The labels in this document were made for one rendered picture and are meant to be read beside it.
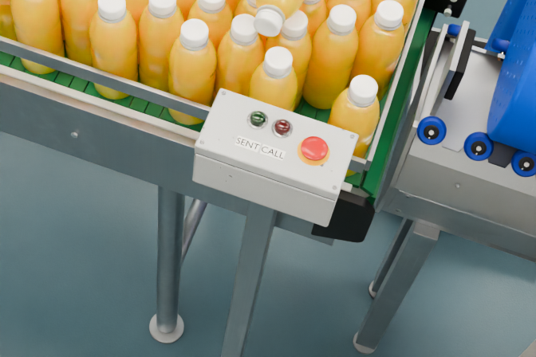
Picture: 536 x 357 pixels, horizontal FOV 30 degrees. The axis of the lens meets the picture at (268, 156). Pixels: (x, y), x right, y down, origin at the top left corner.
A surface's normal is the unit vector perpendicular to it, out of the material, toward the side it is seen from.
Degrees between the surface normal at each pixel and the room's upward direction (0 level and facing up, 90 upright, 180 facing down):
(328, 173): 0
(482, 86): 0
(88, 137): 90
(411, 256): 90
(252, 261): 90
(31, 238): 0
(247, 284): 90
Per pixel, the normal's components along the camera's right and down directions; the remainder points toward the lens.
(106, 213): 0.10, -0.51
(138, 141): -0.32, 0.80
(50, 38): 0.59, 0.72
